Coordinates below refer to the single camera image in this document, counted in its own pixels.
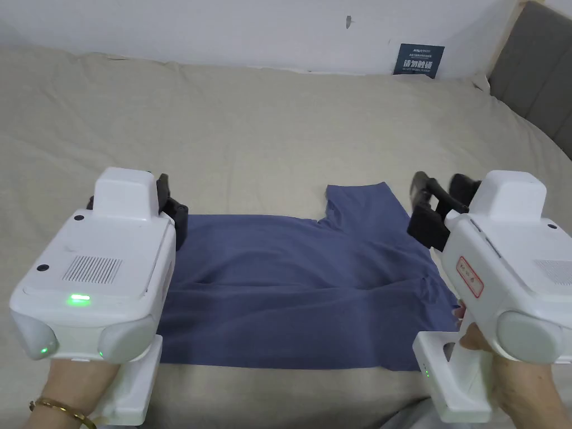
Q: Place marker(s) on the dark blue shirt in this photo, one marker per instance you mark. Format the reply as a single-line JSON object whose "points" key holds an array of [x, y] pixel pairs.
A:
{"points": [[290, 286]]}

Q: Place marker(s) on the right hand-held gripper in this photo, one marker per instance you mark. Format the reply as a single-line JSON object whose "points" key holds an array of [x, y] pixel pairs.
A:
{"points": [[509, 268]]}

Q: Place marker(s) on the dark blue card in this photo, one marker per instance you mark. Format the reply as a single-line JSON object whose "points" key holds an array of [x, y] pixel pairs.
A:
{"points": [[419, 60]]}

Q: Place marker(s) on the person's right hand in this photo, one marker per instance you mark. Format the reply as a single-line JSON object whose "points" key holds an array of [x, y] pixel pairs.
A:
{"points": [[527, 393]]}

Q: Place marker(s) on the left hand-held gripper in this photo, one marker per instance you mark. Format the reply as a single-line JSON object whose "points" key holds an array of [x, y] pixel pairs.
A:
{"points": [[98, 272]]}

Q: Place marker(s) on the person's left forearm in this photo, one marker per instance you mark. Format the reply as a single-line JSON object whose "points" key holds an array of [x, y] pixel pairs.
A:
{"points": [[49, 415]]}

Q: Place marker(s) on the grey padded headboard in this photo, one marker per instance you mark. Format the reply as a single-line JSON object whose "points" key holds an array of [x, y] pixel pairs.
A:
{"points": [[540, 76]]}

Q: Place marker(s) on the bed with beige sheet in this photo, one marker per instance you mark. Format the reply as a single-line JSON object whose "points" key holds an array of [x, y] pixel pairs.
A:
{"points": [[223, 134]]}

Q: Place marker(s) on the person's left hand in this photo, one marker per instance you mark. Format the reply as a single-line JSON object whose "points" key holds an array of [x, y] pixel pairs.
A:
{"points": [[76, 384]]}

